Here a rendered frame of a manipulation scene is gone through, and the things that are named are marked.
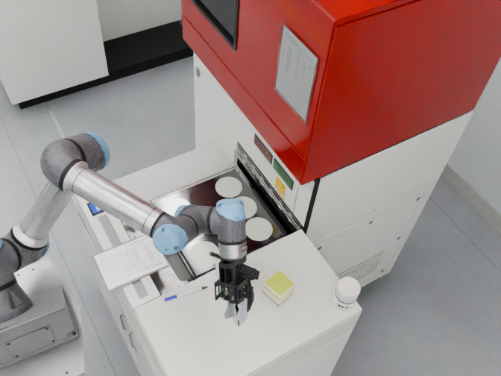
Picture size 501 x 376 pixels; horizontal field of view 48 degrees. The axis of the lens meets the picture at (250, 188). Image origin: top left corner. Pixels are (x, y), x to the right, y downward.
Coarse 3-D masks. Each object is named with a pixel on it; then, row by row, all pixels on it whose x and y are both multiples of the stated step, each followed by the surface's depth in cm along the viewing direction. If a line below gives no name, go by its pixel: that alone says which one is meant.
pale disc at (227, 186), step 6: (222, 180) 211; (228, 180) 211; (234, 180) 212; (216, 186) 209; (222, 186) 209; (228, 186) 210; (234, 186) 210; (240, 186) 210; (222, 192) 207; (228, 192) 208; (234, 192) 208
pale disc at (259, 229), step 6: (246, 222) 200; (252, 222) 200; (258, 222) 200; (264, 222) 200; (246, 228) 198; (252, 228) 198; (258, 228) 198; (264, 228) 199; (270, 228) 199; (246, 234) 197; (252, 234) 197; (258, 234) 197; (264, 234) 197; (270, 234) 197; (258, 240) 195
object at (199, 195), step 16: (224, 176) 212; (192, 192) 207; (208, 192) 207; (240, 192) 208; (160, 208) 201; (176, 208) 202; (272, 224) 200; (192, 240) 194; (208, 240) 194; (272, 240) 196
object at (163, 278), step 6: (132, 228) 197; (162, 270) 188; (168, 270) 188; (156, 276) 186; (162, 276) 186; (168, 276) 186; (174, 276) 187; (156, 282) 185; (162, 282) 185; (168, 282) 185; (174, 282) 185; (162, 288) 184
